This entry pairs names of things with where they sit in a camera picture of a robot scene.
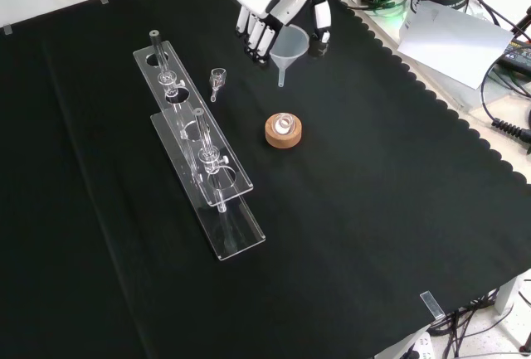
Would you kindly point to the clear plastic funnel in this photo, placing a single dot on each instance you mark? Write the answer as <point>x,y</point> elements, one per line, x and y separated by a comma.
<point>290,46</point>

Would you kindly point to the clear acrylic funnel stand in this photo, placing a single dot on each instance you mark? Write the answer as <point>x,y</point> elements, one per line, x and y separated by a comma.
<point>188,106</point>

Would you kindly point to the round-bottom glass flask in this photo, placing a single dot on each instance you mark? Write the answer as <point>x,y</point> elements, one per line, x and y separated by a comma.
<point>284,124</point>

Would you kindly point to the white paper sheet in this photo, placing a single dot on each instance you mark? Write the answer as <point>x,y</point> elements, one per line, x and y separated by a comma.
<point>452,42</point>

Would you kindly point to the black cloth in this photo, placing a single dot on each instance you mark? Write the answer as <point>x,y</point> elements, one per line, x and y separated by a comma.
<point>332,210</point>

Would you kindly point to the black power adapter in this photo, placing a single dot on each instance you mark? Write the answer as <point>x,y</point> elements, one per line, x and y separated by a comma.
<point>518,57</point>

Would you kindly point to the white power strip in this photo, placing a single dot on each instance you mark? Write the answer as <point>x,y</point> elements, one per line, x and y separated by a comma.
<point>417,346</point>

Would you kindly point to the white table leg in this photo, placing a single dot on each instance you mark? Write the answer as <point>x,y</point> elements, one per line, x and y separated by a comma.
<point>506,294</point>

